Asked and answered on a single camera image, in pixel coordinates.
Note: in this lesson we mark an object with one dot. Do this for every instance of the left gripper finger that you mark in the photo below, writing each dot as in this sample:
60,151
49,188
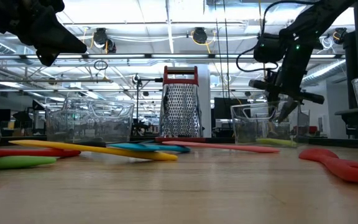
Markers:
54,37

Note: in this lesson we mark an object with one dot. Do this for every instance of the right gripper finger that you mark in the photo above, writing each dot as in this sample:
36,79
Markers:
287,109

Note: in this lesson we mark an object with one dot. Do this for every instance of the lime green silicone spoon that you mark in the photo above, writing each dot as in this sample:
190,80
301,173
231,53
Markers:
275,142

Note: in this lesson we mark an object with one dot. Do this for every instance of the pink silicone spatula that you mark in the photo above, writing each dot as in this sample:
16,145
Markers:
228,147

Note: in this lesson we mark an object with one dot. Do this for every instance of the yellow silicone spatula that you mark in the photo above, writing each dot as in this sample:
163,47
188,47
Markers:
73,147

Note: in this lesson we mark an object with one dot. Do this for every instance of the blue silicone spatula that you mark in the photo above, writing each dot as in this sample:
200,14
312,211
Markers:
148,147

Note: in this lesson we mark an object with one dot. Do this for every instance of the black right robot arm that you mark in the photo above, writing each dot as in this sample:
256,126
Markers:
322,15

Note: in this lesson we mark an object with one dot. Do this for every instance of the background office desk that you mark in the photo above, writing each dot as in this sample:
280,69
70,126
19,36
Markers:
350,119

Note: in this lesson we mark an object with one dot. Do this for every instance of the red silicone spoon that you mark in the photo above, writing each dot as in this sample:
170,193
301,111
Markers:
337,166

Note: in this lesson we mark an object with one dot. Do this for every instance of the white building column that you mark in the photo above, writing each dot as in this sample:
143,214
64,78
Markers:
206,93

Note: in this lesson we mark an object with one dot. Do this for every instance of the black equipment stand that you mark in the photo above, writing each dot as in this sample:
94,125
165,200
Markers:
137,102

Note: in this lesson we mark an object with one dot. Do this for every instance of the red steel box grater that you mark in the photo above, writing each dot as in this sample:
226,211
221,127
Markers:
179,109

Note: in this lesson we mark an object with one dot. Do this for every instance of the red silicone spatula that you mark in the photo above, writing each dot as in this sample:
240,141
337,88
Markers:
26,152

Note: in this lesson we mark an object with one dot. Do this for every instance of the green silicone spatula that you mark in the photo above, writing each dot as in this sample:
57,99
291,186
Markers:
11,162

